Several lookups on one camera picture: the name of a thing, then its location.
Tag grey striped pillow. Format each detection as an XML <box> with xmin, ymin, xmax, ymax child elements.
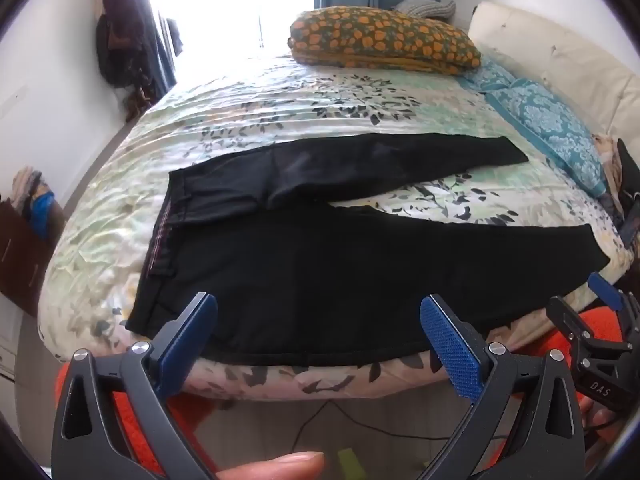
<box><xmin>392</xmin><ymin>0</ymin><xmax>457</xmax><ymax>21</ymax></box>

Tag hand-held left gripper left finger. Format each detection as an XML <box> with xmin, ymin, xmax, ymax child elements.
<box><xmin>51</xmin><ymin>292</ymin><xmax>219</xmax><ymax>480</ymax></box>

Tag bed with floral leaf sheet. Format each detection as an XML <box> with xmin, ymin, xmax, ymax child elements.
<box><xmin>37</xmin><ymin>52</ymin><xmax>640</xmax><ymax>401</ymax></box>

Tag person's orange clothing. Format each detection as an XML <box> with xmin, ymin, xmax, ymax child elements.
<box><xmin>55</xmin><ymin>307</ymin><xmax>633</xmax><ymax>478</ymax></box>

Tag heap of mixed clothes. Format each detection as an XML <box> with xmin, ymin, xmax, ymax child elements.
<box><xmin>592</xmin><ymin>132</ymin><xmax>640</xmax><ymax>251</ymax></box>

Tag dark hanging clothes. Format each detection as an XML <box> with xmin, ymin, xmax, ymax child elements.
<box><xmin>96</xmin><ymin>0</ymin><xmax>177</xmax><ymax>121</ymax></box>

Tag person's right hand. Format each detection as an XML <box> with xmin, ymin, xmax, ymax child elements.
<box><xmin>580</xmin><ymin>395</ymin><xmax>626</xmax><ymax>446</ymax></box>

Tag person's left hand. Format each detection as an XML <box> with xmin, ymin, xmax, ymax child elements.
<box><xmin>217</xmin><ymin>451</ymin><xmax>326</xmax><ymax>480</ymax></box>

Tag black pants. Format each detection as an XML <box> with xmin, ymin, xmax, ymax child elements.
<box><xmin>125</xmin><ymin>132</ymin><xmax>612</xmax><ymax>367</ymax></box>

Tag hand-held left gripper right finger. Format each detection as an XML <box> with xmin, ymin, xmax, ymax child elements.
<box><xmin>419</xmin><ymin>294</ymin><xmax>586</xmax><ymax>480</ymax></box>

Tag green object on floor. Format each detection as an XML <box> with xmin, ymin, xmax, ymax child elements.
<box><xmin>337</xmin><ymin>449</ymin><xmax>368</xmax><ymax>480</ymax></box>

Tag large teal patterned pillow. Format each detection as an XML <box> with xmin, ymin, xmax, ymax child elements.
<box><xmin>487</xmin><ymin>80</ymin><xmax>607</xmax><ymax>197</ymax></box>

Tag white cabinet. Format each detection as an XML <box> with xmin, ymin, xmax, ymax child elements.
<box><xmin>0</xmin><ymin>295</ymin><xmax>23</xmax><ymax>376</ymax></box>

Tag small teal patterned pillow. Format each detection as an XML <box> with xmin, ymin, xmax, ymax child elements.
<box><xmin>462</xmin><ymin>57</ymin><xmax>518</xmax><ymax>93</ymax></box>

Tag black cable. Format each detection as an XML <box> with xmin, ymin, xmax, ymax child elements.
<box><xmin>292</xmin><ymin>400</ymin><xmax>506</xmax><ymax>453</ymax></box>

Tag orange green patterned pillow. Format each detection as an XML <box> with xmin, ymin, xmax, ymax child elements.
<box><xmin>289</xmin><ymin>6</ymin><xmax>482</xmax><ymax>77</ymax></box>

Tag white padded headboard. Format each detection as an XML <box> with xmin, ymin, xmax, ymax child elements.
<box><xmin>467</xmin><ymin>1</ymin><xmax>640</xmax><ymax>143</ymax></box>

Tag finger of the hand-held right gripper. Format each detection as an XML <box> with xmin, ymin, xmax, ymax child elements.
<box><xmin>587</xmin><ymin>272</ymin><xmax>640</xmax><ymax>333</ymax></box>
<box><xmin>546</xmin><ymin>296</ymin><xmax>595</xmax><ymax>347</ymax></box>

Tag brown wooden cabinet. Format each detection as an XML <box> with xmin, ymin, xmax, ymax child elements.
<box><xmin>0</xmin><ymin>200</ymin><xmax>66</xmax><ymax>318</ymax></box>

